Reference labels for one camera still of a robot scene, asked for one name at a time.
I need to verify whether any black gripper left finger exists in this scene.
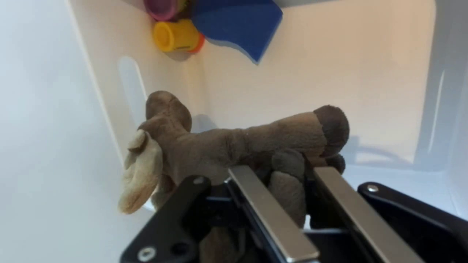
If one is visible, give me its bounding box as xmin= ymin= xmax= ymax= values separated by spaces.
xmin=120 ymin=164 xmax=321 ymax=263

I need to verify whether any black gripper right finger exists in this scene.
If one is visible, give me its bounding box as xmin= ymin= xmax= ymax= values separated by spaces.
xmin=310 ymin=166 xmax=468 ymax=263

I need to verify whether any brown plush moose toy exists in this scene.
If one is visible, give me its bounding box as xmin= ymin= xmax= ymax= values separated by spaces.
xmin=117 ymin=90 xmax=351 ymax=263

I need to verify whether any white plastic basket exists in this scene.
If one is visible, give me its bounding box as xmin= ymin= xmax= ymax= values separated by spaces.
xmin=0 ymin=0 xmax=468 ymax=263

